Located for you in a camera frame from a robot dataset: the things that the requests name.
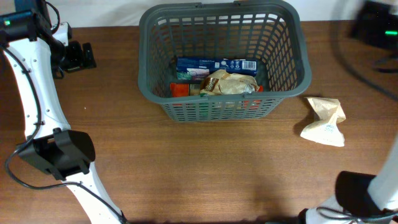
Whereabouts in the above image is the grey plastic basket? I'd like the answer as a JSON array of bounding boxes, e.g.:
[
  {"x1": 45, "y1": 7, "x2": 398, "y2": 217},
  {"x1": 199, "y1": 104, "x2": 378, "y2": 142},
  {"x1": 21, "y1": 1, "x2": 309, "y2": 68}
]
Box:
[{"x1": 137, "y1": 1, "x2": 312, "y2": 122}]

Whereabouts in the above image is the orange spaghetti packet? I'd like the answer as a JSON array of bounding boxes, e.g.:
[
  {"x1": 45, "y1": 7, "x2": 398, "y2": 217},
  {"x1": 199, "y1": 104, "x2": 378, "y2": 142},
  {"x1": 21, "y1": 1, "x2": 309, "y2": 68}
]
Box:
[{"x1": 170, "y1": 83, "x2": 264, "y2": 110}]

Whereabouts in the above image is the blue carton box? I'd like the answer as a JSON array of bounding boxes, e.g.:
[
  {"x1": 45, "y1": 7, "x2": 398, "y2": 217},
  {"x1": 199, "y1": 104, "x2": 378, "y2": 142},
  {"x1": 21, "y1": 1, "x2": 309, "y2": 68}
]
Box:
[{"x1": 176, "y1": 57, "x2": 257, "y2": 81}]

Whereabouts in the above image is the beige paper bag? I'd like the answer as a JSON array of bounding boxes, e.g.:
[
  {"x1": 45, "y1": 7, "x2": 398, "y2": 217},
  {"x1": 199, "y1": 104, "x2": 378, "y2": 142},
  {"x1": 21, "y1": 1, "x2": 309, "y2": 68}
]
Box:
[{"x1": 300, "y1": 97, "x2": 346, "y2": 147}]

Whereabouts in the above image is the brown snack bag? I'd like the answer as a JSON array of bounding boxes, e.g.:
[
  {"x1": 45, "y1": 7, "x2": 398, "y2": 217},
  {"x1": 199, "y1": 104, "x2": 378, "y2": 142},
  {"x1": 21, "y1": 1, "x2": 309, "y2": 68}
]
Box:
[{"x1": 200, "y1": 70, "x2": 261, "y2": 96}]

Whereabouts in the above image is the green lid jar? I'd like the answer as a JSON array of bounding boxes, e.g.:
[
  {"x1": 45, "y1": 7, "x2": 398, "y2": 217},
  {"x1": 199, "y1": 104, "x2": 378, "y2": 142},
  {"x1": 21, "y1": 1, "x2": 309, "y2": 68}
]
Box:
[{"x1": 198, "y1": 102, "x2": 211, "y2": 121}]

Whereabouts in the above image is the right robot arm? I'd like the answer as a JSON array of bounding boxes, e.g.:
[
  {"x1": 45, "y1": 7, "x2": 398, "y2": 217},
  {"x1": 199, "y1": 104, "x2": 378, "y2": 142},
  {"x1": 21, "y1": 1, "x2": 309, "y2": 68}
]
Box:
[{"x1": 296, "y1": 1, "x2": 397, "y2": 224}]

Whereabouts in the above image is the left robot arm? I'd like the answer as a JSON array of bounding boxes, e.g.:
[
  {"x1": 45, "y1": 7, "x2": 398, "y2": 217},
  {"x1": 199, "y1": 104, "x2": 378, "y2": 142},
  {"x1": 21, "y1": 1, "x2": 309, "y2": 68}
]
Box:
[{"x1": 1, "y1": 0, "x2": 127, "y2": 223}]

